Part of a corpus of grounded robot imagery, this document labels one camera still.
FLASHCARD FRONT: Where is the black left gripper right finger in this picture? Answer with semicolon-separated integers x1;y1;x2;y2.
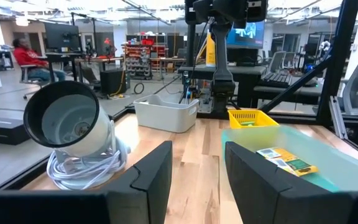
224;141;358;224

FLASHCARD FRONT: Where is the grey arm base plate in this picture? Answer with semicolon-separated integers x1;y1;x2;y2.
197;95;214;114

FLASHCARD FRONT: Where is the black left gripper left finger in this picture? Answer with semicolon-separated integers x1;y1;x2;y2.
0;140;173;224

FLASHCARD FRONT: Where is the black aluminium table frame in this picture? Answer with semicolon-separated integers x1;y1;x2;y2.
0;0;358;191

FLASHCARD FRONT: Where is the black keyboard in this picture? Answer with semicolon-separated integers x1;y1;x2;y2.
259;72;294;89

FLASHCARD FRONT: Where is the red parts bin rack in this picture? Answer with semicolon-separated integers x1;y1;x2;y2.
123;30;169;80

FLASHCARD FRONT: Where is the black box on floor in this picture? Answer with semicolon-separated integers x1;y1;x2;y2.
0;117;31;146

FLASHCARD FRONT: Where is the teal translucent plastic bin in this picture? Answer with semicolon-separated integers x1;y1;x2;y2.
220;124;358;194

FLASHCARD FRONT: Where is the yellow plastic basket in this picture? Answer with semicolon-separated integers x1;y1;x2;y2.
227;109;280;130

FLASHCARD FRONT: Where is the black computer tower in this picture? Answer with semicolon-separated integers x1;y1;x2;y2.
99;67;131;96

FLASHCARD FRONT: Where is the yellow bottle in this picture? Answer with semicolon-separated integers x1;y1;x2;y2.
204;30;217;68

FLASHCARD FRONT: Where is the black office desk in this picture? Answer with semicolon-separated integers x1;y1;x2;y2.
44;51;126;91

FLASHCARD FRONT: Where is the light grey plastic bin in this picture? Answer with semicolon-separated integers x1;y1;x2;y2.
132;93;200;134

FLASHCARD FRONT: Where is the silver aluminium frame bracket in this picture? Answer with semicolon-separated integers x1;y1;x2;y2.
328;95;350;140

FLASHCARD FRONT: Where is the person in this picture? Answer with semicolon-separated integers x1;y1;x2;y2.
12;37;67;83

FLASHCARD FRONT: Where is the monitor with blue screen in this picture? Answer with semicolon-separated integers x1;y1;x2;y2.
226;20;266;50

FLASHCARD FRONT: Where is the white desk lamp black rim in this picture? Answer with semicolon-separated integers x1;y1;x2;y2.
22;80;132;191

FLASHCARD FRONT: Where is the yellow retail pack green label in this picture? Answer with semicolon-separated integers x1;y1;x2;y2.
266;155;320;178
255;146;303;163

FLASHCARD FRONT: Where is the black workstation desk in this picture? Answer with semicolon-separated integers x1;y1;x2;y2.
177;63;323;110

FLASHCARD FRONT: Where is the black monitor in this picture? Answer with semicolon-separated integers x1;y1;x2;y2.
44;21;82;54

